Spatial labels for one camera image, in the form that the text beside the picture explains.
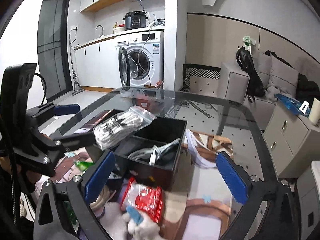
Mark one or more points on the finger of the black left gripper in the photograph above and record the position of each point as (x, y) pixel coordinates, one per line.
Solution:
(76, 141)

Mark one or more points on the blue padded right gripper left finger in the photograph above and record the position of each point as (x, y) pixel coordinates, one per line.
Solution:
(97, 175)

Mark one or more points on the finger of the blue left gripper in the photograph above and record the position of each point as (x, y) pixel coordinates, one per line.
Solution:
(60, 110)

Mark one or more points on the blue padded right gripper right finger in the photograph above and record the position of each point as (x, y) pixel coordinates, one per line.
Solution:
(235, 177)

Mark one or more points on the adidas socks plastic bag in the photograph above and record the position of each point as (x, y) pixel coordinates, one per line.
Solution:
(113, 130)

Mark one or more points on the red white packet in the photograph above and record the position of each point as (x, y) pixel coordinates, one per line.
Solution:
(144, 198)

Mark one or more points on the white plush toy blue ear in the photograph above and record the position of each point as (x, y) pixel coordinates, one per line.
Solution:
(140, 226)

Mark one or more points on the green white packet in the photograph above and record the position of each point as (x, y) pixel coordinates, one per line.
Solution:
(83, 165)

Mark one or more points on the floor mop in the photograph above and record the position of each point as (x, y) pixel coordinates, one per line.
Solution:
(77, 89)

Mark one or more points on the anime print table mat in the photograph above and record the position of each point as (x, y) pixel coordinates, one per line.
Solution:
(197, 200)

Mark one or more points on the black framed glass door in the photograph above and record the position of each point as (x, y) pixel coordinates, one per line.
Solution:
(52, 51)

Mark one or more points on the white kitchen base cabinets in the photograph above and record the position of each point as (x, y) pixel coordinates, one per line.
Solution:
(97, 65)

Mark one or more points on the black storage box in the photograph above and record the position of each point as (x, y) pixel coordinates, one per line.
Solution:
(151, 154)

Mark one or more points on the beige drawer cabinet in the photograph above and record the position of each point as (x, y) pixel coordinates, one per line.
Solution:
(293, 142)

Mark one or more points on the black backpack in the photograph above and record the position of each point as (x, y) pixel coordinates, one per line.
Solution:
(255, 86)

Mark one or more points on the kitchen faucet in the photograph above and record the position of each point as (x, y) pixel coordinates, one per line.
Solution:
(101, 30)

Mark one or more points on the white washing machine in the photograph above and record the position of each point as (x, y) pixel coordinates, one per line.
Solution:
(140, 59)

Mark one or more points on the blue tray on cabinet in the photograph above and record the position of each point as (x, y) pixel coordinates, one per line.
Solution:
(294, 106)

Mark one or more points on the cream cylinder cup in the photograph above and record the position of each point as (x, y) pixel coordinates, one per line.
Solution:
(314, 115)

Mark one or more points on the grey sofa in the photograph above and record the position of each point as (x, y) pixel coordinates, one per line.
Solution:
(234, 81)

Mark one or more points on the grey sofa cushion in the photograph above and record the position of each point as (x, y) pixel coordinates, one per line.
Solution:
(283, 79)

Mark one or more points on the black jacket on sofa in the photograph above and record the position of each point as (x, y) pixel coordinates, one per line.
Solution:
(306, 90)

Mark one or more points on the black pressure cooker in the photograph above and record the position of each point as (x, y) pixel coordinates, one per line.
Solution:
(135, 20)

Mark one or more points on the black white patterned rug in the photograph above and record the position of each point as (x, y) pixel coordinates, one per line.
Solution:
(198, 70)

